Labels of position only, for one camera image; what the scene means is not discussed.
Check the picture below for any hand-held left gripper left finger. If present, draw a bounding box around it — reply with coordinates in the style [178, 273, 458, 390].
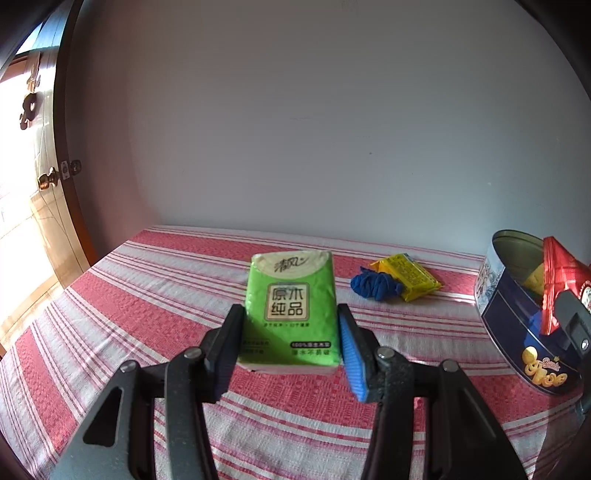
[48, 305, 245, 480]

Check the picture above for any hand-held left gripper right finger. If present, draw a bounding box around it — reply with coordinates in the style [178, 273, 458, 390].
[339, 305, 529, 480]

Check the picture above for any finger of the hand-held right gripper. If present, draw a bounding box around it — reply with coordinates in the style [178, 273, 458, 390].
[554, 288, 591, 370]
[526, 310, 566, 354]

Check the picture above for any round metal cookie tin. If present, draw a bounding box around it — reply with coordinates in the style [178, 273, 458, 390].
[473, 229, 591, 395]

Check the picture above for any green and yellow sponge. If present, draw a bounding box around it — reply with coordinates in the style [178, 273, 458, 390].
[523, 262, 548, 297]

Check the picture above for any red foil packet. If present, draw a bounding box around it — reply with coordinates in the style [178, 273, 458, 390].
[540, 236, 591, 336]

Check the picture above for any light green tissue pack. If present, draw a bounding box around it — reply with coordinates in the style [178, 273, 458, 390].
[238, 249, 345, 377]

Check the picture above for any blue crumpled cloth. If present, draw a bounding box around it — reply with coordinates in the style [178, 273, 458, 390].
[349, 267, 404, 304]

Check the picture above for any yellow plastic packet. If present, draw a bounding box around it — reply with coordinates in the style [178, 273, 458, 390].
[369, 253, 443, 303]

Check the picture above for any red white striped tablecloth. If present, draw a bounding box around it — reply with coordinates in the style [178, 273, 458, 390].
[0, 224, 591, 480]

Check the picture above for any wooden door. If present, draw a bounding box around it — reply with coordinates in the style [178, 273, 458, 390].
[0, 0, 100, 361]

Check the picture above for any brass door knob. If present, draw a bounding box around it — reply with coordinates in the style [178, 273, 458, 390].
[37, 167, 63, 191]

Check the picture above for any dark door ornament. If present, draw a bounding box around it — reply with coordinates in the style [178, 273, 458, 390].
[18, 51, 43, 132]

